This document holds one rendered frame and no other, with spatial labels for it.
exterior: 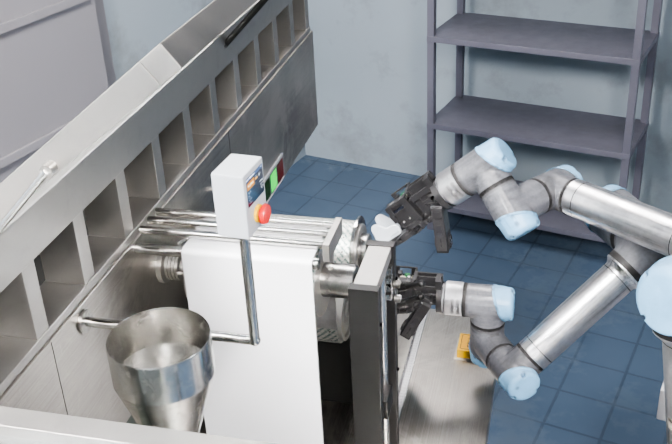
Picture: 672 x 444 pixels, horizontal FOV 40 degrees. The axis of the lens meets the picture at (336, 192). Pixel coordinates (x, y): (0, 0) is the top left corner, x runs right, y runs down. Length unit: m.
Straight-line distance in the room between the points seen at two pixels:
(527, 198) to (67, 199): 0.86
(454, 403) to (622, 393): 1.60
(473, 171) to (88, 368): 0.80
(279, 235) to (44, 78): 2.03
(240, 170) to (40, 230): 0.32
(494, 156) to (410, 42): 3.06
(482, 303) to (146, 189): 0.75
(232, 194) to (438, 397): 0.99
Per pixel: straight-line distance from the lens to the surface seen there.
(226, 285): 1.66
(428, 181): 1.87
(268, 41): 2.43
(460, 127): 4.29
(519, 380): 1.97
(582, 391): 3.62
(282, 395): 1.78
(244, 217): 1.29
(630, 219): 1.79
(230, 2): 1.01
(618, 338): 3.92
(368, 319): 1.52
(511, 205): 1.81
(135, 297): 1.73
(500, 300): 2.02
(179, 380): 1.24
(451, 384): 2.17
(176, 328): 1.35
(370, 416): 1.65
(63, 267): 1.57
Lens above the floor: 2.26
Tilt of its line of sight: 27 degrees down
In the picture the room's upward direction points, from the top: 3 degrees counter-clockwise
